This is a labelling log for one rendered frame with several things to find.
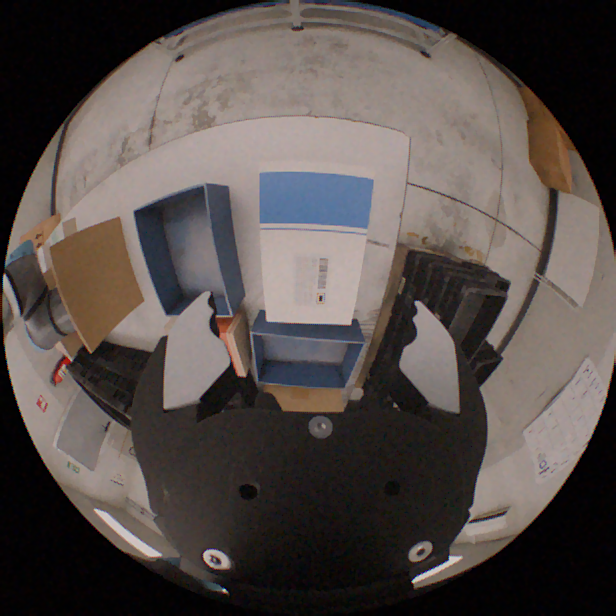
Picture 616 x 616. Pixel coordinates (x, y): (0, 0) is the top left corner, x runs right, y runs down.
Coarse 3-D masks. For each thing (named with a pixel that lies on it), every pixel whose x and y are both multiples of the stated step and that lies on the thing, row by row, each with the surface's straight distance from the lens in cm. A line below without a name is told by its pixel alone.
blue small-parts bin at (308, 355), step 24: (264, 312) 35; (264, 336) 40; (288, 336) 30; (312, 336) 30; (336, 336) 31; (360, 336) 33; (264, 360) 45; (288, 360) 44; (312, 360) 44; (336, 360) 44; (288, 384) 41; (312, 384) 41; (336, 384) 43
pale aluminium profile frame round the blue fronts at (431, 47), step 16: (224, 16) 161; (304, 16) 161; (384, 16) 155; (224, 32) 171; (384, 32) 165; (400, 32) 169; (432, 32) 163; (448, 32) 164; (160, 48) 182; (176, 48) 185; (432, 48) 173
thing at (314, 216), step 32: (288, 192) 20; (320, 192) 20; (352, 192) 20; (288, 224) 20; (320, 224) 20; (352, 224) 21; (288, 256) 21; (320, 256) 21; (352, 256) 21; (288, 288) 22; (320, 288) 22; (352, 288) 23; (288, 320) 25; (320, 320) 25
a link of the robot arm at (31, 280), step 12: (12, 252) 56; (24, 252) 54; (36, 252) 58; (12, 264) 55; (24, 264) 54; (36, 264) 57; (12, 276) 53; (24, 276) 54; (36, 276) 56; (12, 288) 52; (24, 288) 54; (36, 288) 55; (12, 300) 52; (24, 300) 54; (36, 300) 55; (12, 312) 54; (24, 312) 57
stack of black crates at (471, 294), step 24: (408, 264) 97; (432, 264) 81; (456, 264) 104; (408, 288) 94; (432, 288) 80; (456, 288) 71; (480, 288) 72; (432, 312) 78; (456, 312) 68; (480, 312) 97; (456, 336) 98; (480, 336) 97
